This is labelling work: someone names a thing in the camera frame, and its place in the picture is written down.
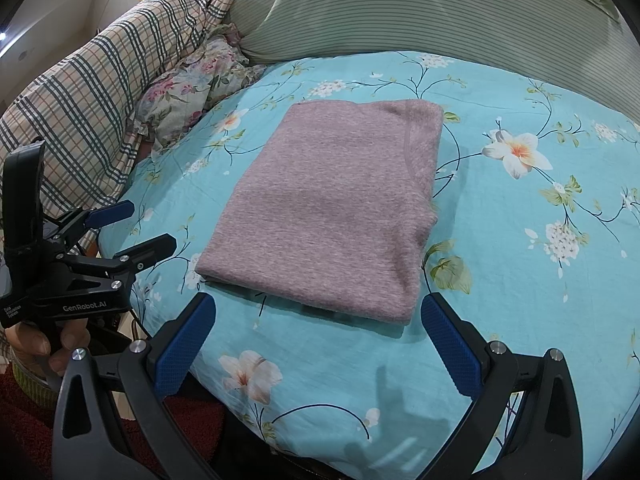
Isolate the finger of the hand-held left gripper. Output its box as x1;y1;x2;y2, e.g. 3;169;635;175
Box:
46;199;136;250
106;232;178;275

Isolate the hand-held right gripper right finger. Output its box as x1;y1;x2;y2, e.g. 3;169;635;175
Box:
420;292;586;480

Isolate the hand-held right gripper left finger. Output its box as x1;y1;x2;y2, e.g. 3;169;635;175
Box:
50;292;221;480

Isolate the pink knit sweater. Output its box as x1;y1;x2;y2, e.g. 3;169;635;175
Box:
194;99;445;323

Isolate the person's left hand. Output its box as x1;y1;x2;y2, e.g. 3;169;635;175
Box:
7;316;93;377

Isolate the turquoise floral bed sheet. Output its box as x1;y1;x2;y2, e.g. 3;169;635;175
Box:
95;50;640;476

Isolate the dark red rug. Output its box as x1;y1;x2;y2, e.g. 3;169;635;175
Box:
0;360;226;480

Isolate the pink floral cloth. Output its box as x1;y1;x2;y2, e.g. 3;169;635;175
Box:
135;25;268;153

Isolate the green striped pillow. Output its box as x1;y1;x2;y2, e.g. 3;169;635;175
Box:
222;0;640;126

